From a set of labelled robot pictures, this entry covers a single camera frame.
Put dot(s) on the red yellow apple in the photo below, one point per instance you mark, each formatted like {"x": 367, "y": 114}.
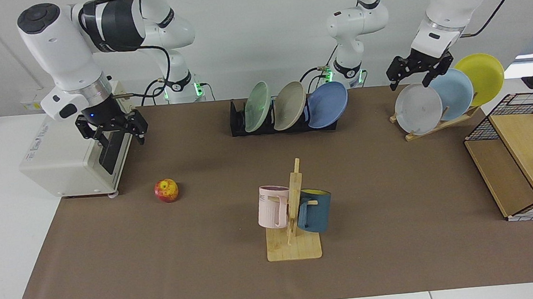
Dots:
{"x": 166, "y": 191}

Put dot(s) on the light blue plate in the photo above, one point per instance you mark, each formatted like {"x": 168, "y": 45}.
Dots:
{"x": 454, "y": 92}

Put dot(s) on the grey plate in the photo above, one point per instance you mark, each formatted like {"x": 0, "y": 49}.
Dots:
{"x": 418, "y": 109}

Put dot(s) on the wooden plate rack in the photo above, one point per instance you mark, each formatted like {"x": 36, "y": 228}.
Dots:
{"x": 436, "y": 127}

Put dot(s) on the yellow plate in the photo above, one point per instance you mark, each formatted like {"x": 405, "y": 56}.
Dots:
{"x": 482, "y": 75}

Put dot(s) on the black dish rack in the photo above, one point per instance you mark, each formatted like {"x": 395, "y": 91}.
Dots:
{"x": 236, "y": 123}

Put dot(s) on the beige plate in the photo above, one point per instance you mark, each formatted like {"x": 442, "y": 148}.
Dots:
{"x": 289, "y": 105}

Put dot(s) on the green plate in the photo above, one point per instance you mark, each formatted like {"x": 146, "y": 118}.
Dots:
{"x": 257, "y": 106}

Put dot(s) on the pale toaster oven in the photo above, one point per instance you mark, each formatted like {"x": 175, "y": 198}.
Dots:
{"x": 63, "y": 160}

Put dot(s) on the brown table cloth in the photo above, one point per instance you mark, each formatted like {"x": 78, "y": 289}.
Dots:
{"x": 184, "y": 255}

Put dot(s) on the pink cup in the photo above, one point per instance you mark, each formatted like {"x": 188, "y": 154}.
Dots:
{"x": 269, "y": 208}

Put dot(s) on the dark blue cup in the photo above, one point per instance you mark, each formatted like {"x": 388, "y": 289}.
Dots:
{"x": 316, "y": 212}

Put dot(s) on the wooden cup stand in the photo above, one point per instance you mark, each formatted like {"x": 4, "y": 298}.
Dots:
{"x": 296, "y": 249}

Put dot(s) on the white wall socket strip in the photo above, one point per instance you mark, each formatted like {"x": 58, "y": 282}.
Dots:
{"x": 32, "y": 103}

